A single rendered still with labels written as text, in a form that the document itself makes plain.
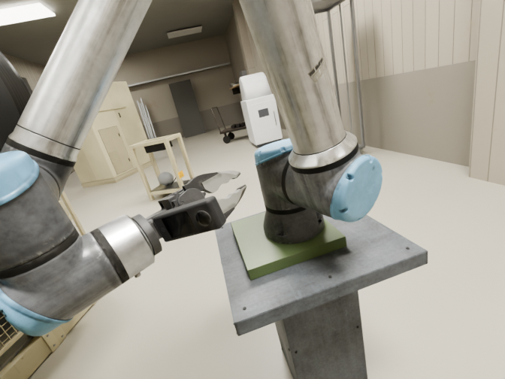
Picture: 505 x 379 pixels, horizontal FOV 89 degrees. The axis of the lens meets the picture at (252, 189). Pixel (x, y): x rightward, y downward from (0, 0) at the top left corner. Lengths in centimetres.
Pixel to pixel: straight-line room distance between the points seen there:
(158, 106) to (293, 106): 1190
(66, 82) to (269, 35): 32
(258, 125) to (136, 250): 507
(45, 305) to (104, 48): 37
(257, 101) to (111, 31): 493
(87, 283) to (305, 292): 45
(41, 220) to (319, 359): 88
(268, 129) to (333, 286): 492
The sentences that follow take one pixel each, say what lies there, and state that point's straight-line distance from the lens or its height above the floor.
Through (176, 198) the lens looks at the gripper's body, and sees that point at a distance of 44.
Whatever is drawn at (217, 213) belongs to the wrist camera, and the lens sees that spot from 37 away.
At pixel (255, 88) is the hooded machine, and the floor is 115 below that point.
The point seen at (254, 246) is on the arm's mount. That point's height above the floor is 64.
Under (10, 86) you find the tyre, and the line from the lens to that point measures 96.
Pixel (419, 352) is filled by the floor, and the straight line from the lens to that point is 133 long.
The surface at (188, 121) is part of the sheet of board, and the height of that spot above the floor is 63.
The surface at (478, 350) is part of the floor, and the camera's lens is 139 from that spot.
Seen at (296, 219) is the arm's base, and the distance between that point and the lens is 73.
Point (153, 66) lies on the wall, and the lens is 1246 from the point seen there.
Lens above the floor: 105
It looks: 20 degrees down
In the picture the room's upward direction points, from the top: 14 degrees counter-clockwise
